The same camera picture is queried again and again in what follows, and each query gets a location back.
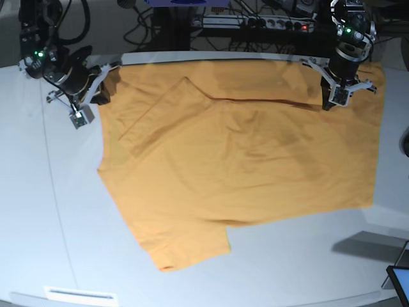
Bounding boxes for white power strip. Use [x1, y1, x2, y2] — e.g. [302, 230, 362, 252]
[192, 15, 316, 33]

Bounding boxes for tablet with blue screen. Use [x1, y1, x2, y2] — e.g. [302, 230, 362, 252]
[386, 265, 409, 307]

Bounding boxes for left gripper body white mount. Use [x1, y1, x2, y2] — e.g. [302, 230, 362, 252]
[300, 57, 377, 96]

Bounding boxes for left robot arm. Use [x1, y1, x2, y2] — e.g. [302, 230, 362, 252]
[300, 0, 377, 111]

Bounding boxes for orange yellow T-shirt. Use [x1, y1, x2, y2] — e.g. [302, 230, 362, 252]
[98, 60, 385, 272]

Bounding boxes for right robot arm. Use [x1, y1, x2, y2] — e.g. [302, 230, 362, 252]
[19, 1, 121, 111]

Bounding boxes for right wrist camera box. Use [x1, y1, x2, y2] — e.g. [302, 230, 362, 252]
[70, 105, 95, 129]

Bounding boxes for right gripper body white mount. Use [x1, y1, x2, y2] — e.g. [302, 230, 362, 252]
[76, 62, 119, 110]

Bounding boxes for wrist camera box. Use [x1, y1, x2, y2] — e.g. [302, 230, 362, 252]
[328, 86, 350, 106]
[70, 105, 95, 129]

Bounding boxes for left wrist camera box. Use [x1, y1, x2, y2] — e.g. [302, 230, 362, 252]
[328, 86, 350, 106]

